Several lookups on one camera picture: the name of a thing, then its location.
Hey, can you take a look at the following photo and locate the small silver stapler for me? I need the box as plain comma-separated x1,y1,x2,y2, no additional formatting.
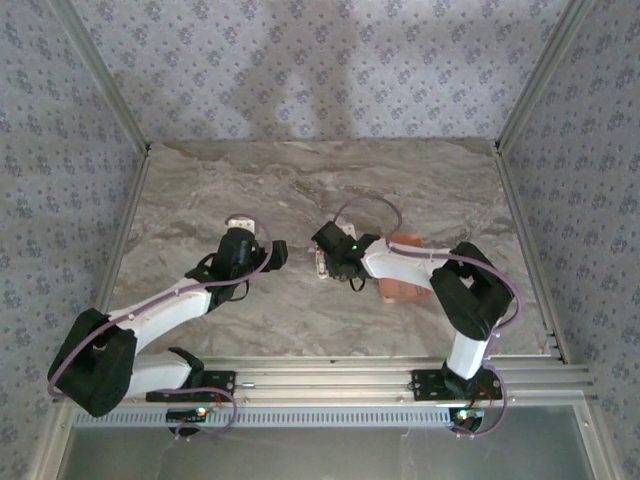
314,247,334,280

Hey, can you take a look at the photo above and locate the orange plastic tray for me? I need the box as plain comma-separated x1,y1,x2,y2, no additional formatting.
378,233,431,305

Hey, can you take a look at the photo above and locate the grey metal sheet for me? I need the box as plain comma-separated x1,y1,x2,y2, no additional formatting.
59,424,599,480

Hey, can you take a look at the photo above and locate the purple cable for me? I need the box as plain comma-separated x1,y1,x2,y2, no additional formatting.
169,388,237,442
47,214,275,399
449,362,511,441
332,196,524,341

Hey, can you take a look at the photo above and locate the aluminium table side rail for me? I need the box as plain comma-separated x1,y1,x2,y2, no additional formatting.
94,149,153,321
492,142,571,364

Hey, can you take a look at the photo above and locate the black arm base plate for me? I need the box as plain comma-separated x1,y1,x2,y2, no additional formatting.
410,368,504,402
145,368,237,404

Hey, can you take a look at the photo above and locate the long aluminium mounting rail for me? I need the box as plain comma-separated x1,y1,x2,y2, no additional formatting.
119,355,599,404

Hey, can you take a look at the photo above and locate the grey slotted cable duct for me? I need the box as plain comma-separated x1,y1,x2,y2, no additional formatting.
74,405,451,429

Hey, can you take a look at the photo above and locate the aluminium corner post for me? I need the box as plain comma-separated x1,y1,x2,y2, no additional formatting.
494,0,601,151
48,0,153,154

